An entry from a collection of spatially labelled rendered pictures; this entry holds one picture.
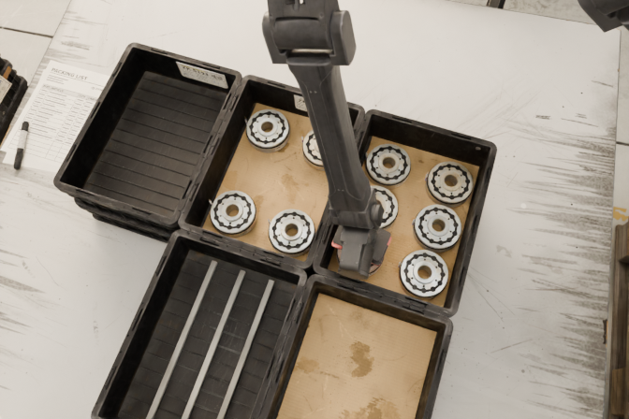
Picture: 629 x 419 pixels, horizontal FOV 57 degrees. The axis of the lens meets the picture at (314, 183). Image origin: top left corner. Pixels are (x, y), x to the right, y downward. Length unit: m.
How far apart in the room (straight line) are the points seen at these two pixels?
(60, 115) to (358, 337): 1.01
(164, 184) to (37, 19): 1.69
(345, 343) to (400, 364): 0.12
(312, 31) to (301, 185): 0.67
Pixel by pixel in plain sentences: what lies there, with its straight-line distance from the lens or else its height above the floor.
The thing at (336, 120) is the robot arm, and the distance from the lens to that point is 0.82.
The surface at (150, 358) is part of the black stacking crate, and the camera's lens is 1.31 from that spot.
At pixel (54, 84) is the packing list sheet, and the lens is 1.80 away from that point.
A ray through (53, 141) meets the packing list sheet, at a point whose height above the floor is 0.70.
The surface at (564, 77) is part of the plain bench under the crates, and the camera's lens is 1.75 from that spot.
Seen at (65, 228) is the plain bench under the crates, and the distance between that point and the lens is 1.59.
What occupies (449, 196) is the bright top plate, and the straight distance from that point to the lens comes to 1.32.
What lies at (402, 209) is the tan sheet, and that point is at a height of 0.83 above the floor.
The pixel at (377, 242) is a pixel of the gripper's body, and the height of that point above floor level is 0.96.
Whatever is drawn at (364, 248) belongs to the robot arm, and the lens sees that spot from 1.04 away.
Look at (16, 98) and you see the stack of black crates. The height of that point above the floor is 0.26.
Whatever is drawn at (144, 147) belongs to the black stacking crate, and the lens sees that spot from 1.46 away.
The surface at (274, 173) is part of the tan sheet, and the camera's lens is 1.36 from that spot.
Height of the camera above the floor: 2.07
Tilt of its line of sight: 67 degrees down
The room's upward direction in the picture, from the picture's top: 5 degrees counter-clockwise
